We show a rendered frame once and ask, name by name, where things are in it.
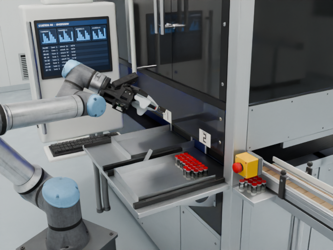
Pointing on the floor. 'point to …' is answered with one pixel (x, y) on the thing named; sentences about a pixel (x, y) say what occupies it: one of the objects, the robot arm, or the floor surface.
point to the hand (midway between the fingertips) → (154, 105)
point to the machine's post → (236, 115)
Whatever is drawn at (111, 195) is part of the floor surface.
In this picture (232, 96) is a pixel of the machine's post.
